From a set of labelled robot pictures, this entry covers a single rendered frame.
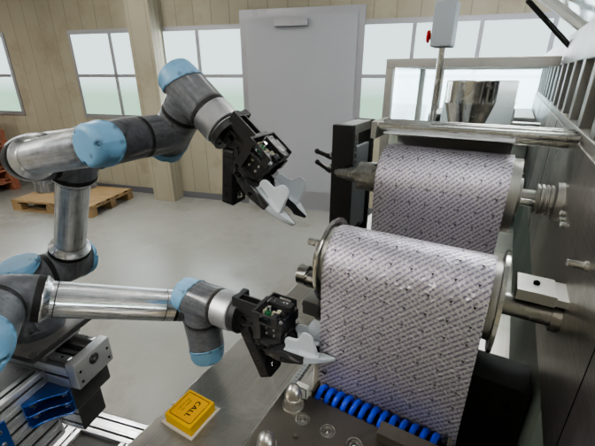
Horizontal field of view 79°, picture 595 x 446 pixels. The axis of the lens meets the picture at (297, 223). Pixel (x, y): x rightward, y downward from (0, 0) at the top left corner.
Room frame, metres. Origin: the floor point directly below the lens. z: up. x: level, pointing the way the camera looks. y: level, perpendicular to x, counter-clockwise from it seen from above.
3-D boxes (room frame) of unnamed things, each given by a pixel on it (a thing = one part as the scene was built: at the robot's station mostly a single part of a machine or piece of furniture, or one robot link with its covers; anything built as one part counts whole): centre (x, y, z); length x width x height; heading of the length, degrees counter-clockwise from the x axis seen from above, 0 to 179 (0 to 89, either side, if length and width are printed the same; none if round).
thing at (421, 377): (0.44, -0.14, 1.11); 0.23 x 0.01 x 0.18; 60
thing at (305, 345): (0.49, -0.02, 1.11); 0.09 x 0.03 x 0.06; 59
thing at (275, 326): (0.56, 0.06, 1.12); 0.12 x 0.08 x 0.09; 60
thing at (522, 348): (1.32, -0.90, 1.02); 2.24 x 0.04 x 0.24; 150
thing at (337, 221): (0.56, -0.06, 1.25); 0.15 x 0.01 x 0.15; 150
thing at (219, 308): (0.60, 0.13, 1.11); 0.08 x 0.05 x 0.08; 150
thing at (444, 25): (1.02, -0.36, 1.66); 0.07 x 0.07 x 0.10; 61
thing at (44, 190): (4.38, 2.84, 0.16); 1.17 x 0.80 x 0.33; 74
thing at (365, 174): (0.79, -0.17, 1.34); 0.06 x 0.06 x 0.06; 60
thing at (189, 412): (0.53, 0.22, 0.91); 0.07 x 0.07 x 0.02; 60
